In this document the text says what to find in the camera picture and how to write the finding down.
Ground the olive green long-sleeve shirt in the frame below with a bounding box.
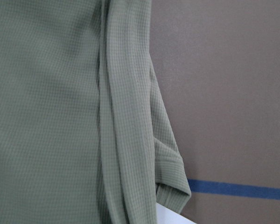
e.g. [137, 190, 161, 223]
[0, 0, 191, 224]

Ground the white Miniso hang tag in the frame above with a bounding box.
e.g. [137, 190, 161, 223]
[156, 203, 196, 224]

